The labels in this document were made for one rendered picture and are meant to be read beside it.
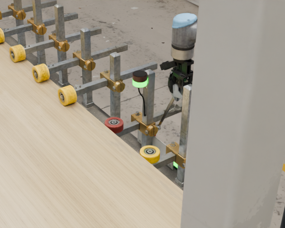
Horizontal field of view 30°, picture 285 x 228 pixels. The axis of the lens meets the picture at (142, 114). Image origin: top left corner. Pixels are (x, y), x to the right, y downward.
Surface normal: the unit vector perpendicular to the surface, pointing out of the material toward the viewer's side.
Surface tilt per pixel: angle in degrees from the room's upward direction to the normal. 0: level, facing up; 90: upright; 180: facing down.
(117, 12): 0
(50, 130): 0
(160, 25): 0
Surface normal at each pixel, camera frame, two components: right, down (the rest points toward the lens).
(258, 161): 0.60, 0.45
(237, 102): -0.80, 0.31
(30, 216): 0.02, -0.84
